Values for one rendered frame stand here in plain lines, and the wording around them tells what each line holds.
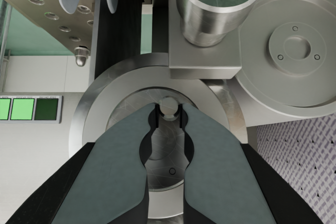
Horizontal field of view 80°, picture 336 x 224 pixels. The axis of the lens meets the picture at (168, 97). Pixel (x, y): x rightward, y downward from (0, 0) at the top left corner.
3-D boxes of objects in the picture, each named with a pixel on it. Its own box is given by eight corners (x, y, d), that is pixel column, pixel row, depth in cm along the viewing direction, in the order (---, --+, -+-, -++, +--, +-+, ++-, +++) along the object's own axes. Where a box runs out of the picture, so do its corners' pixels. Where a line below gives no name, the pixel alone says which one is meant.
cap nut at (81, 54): (86, 46, 51) (84, 63, 50) (91, 52, 54) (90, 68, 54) (71, 47, 51) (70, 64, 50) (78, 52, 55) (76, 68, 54)
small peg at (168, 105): (154, 115, 12) (160, 92, 12) (158, 119, 15) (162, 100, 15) (177, 120, 12) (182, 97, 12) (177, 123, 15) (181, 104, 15)
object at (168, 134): (82, 153, 15) (140, 68, 16) (93, 151, 17) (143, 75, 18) (171, 214, 14) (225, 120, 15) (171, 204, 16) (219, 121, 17)
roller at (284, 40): (359, -17, 18) (386, 118, 16) (251, 72, 43) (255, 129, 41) (223, -15, 18) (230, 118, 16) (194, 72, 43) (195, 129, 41)
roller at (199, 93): (228, 65, 16) (234, 221, 14) (195, 108, 42) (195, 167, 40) (88, 64, 17) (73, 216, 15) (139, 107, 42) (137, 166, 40)
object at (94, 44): (106, -84, 22) (93, 84, 18) (141, 30, 45) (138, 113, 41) (102, -84, 22) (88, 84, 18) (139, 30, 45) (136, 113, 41)
